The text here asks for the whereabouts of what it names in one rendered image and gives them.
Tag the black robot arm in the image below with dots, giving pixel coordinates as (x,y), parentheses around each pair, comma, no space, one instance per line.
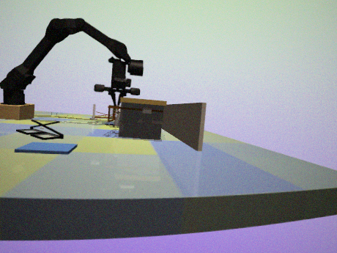
(58,29)

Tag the blue flat slab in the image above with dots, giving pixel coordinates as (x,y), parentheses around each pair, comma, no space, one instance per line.
(46,148)

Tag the dark brown flat panel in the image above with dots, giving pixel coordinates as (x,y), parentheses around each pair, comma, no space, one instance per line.
(186,122)

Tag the black-framed clear glasses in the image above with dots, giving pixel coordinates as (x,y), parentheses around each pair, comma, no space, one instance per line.
(42,134)

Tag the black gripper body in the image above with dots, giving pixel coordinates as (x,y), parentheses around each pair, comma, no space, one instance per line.
(101,88)

